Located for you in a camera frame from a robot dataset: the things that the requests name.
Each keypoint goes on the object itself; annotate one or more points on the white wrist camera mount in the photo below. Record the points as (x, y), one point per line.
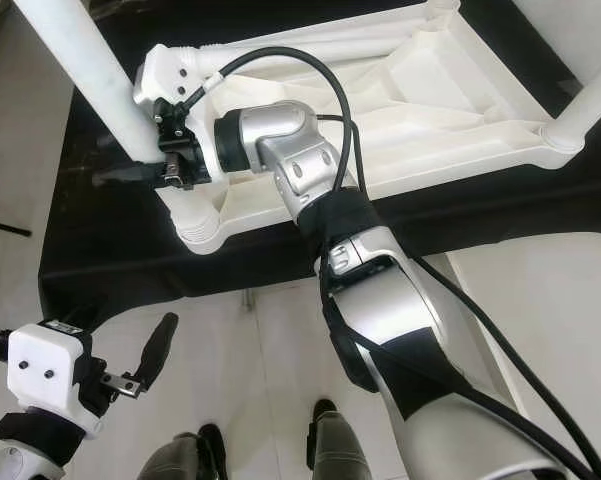
(165, 70)
(45, 365)

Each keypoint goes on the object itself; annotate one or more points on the metal table leg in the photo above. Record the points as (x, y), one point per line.
(250, 300)

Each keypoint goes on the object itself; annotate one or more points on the black folding chair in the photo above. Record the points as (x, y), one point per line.
(5, 228)

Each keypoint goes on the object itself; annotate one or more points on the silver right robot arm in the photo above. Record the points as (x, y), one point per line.
(290, 150)

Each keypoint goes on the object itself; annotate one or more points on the white plastic table top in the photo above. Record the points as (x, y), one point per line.
(420, 100)

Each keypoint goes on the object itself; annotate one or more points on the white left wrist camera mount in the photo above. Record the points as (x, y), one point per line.
(45, 365)

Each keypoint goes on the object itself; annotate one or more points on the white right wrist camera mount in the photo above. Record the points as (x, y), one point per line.
(165, 70)

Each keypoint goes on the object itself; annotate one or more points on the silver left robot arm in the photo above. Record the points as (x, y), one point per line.
(30, 445)

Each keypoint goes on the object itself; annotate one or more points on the black table cloth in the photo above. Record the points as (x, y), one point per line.
(100, 250)

